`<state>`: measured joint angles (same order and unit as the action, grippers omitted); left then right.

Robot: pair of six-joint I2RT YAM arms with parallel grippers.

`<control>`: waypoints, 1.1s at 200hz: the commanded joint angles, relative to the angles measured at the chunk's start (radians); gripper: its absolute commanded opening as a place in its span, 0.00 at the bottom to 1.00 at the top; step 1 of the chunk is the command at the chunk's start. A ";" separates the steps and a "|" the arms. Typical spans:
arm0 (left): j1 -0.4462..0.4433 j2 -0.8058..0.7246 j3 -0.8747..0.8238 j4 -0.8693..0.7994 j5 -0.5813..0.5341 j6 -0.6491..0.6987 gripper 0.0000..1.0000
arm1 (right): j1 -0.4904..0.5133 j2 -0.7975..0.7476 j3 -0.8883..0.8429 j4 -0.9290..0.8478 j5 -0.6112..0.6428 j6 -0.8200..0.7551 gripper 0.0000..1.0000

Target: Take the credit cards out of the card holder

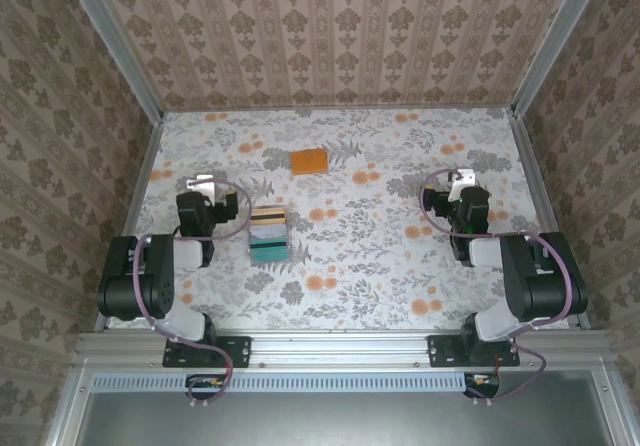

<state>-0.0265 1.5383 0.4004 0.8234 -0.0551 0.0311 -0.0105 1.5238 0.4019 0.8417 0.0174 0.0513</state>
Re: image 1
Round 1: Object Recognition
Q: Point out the orange leather card holder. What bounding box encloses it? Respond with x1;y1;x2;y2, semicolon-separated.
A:
290;148;330;176

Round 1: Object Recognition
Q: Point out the grey metal sheet panel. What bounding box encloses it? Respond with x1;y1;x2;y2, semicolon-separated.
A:
74;390;616;446

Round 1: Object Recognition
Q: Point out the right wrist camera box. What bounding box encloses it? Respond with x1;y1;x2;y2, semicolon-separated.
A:
449;167;476;190

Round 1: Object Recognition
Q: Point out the aluminium side rail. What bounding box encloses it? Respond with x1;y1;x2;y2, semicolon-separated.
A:
507;108;591;330
94;113;166;332

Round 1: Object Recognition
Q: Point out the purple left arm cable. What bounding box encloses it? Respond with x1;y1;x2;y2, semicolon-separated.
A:
130;179;254;410

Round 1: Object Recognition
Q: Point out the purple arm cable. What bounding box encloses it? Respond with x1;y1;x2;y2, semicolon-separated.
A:
130;179;254;410
419;167;575;407

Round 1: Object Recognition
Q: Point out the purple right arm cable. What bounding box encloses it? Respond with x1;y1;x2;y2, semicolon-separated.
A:
419;167;575;407

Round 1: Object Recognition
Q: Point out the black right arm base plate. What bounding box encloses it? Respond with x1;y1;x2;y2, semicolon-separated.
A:
427;334;521;369

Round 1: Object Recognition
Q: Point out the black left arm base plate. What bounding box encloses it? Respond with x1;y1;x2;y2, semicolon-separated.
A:
162;334;252;369

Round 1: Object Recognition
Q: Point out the aluminium mounting rail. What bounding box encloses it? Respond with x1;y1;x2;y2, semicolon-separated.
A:
74;329;614;367

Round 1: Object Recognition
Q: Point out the aluminium frame post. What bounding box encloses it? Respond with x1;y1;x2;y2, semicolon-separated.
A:
512;0;609;117
59;0;166;122

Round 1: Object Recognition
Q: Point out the grey slotted cable duct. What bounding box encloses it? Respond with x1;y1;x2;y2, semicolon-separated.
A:
92;371;501;392

